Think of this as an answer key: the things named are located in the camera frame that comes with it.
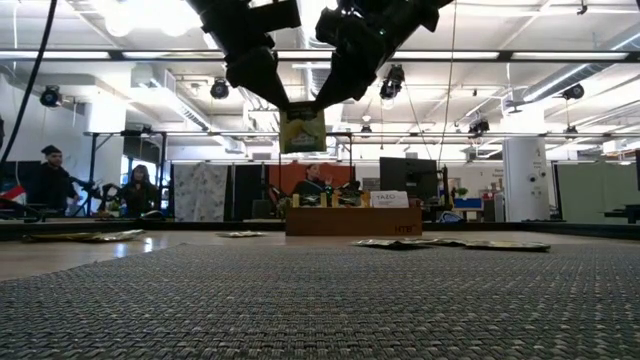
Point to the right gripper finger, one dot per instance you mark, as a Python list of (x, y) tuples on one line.
[(350, 75)]

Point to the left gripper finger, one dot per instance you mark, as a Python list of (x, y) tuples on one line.
[(257, 75)]

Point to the white Tazo tea packet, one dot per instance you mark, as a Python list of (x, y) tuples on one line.
[(389, 198)]

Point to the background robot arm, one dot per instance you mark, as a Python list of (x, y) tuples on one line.
[(95, 190)]

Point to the black ceiling spotlight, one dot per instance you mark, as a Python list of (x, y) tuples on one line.
[(50, 96), (391, 82), (219, 89), (479, 126), (573, 91)]

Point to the orange partition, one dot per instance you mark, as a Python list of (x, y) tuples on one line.
[(285, 175)]

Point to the person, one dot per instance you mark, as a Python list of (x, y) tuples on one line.
[(310, 182), (140, 192), (50, 185)]

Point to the dark partition panel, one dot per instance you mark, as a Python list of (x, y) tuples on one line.
[(247, 192)]

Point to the white patterned curtain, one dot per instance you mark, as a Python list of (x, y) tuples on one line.
[(200, 192)]

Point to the small potted plant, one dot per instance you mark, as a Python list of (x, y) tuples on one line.
[(282, 206)]

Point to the wooden compartment box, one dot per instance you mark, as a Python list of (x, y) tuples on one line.
[(352, 222)]

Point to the blue bin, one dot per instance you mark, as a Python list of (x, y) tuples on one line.
[(465, 203)]

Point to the grey cabinet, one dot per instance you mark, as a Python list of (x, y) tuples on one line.
[(492, 207)]

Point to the white round pillar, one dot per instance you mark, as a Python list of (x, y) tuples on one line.
[(525, 180)]

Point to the grey woven placemat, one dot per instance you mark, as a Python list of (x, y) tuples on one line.
[(320, 320)]

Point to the green partition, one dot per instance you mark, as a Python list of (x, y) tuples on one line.
[(595, 192)]

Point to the red object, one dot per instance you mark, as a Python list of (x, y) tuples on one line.
[(12, 192)]

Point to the black desk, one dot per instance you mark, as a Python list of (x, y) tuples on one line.
[(625, 214)]

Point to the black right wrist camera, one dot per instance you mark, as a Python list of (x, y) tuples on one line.
[(332, 27)]

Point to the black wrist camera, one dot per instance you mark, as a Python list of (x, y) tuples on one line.
[(277, 14), (332, 27)]

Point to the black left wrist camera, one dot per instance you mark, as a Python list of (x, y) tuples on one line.
[(277, 14)]

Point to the black background rig frame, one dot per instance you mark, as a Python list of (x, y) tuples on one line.
[(92, 175), (340, 134)]

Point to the black wall monitor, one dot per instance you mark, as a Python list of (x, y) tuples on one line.
[(20, 172)]

